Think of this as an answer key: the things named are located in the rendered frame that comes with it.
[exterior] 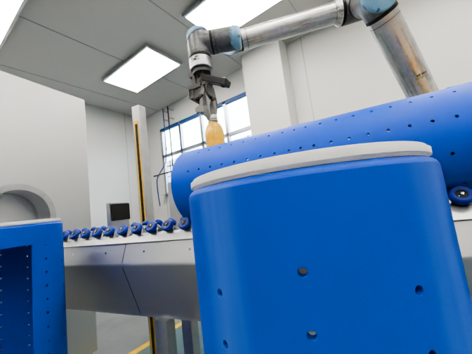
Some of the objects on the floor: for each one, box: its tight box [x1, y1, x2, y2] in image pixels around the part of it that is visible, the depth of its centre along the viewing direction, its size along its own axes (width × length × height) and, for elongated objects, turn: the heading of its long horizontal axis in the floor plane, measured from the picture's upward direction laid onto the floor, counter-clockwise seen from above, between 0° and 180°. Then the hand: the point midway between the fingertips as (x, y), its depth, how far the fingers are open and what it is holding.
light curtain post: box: [131, 105, 160, 354], centre depth 146 cm, size 6×6×170 cm
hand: (212, 117), depth 94 cm, fingers closed on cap, 4 cm apart
